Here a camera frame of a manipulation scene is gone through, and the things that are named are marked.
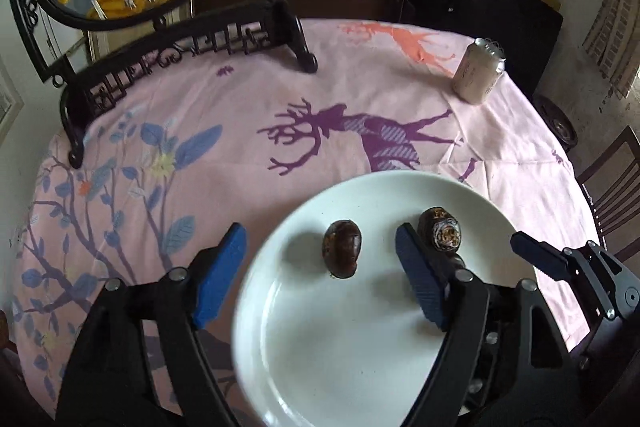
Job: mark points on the black flat panel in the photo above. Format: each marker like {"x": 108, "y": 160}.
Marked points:
{"x": 480, "y": 27}

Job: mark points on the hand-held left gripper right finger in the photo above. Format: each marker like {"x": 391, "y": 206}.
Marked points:
{"x": 419, "y": 279}

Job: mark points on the pink printed tablecloth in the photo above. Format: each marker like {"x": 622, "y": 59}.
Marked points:
{"x": 240, "y": 147}

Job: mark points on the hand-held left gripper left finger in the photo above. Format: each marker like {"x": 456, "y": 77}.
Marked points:
{"x": 220, "y": 279}

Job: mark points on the brown wooden chair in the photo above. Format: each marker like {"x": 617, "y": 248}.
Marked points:
{"x": 612, "y": 187}

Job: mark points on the white round plate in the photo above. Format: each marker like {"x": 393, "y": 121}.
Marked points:
{"x": 325, "y": 347}

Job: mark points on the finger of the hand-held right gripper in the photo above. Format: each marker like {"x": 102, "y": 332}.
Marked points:
{"x": 539, "y": 258}

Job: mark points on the dark round wheel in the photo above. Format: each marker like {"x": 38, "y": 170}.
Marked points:
{"x": 556, "y": 121}

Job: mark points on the beige drink can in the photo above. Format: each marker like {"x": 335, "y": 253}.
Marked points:
{"x": 477, "y": 72}

